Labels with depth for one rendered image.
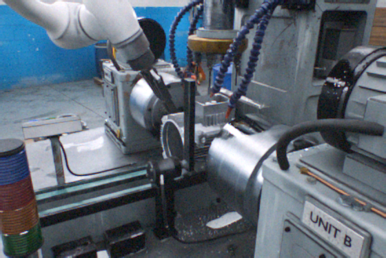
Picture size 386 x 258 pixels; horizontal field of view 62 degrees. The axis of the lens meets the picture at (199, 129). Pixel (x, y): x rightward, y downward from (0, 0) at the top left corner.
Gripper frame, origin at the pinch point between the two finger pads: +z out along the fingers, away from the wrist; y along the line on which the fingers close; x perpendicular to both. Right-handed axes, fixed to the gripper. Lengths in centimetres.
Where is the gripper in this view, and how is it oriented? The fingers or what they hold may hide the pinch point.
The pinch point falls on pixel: (170, 107)
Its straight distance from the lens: 103.9
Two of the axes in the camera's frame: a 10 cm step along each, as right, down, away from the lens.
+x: -7.6, 6.1, -2.3
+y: -5.0, -3.2, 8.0
